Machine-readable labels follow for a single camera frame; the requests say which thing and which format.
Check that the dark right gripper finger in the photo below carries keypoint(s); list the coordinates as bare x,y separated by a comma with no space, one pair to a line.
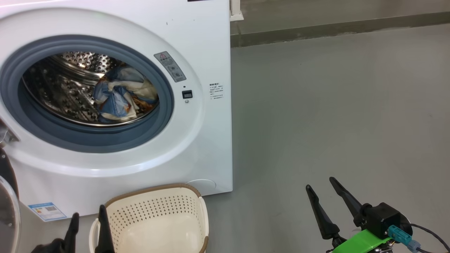
348,202
325,221

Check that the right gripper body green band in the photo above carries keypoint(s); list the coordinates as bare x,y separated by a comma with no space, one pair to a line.
362,242

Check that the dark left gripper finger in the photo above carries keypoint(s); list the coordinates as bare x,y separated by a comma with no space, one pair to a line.
72,235
104,235

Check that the washing machine glass door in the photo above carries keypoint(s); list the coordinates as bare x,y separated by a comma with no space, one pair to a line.
8,225

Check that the blue bear print garment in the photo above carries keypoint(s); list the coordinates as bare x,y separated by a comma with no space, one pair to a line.
114,102

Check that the cream garment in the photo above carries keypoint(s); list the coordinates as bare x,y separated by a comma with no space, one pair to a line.
147,91

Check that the grey rubber door seal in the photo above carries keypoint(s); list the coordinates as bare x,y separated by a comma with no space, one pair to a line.
88,140

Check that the white front-load washing machine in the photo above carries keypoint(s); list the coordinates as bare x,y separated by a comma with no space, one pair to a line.
211,140

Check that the steel washer drum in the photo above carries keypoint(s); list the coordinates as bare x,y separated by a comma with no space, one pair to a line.
59,88

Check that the blue energy label sticker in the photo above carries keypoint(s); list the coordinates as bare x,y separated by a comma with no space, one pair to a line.
47,211

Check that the cream perforated laundry basket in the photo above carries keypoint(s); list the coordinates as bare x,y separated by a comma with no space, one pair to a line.
158,228

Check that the round white filter cover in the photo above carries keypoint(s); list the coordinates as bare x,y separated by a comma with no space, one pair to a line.
205,184

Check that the grey warning sticker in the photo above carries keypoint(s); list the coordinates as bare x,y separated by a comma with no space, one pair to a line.
170,66

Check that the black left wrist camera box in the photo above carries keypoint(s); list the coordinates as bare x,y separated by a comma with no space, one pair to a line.
49,246

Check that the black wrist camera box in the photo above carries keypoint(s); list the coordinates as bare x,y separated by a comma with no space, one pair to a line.
49,246
383,218

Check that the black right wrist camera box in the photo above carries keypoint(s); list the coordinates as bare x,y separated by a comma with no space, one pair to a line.
383,218

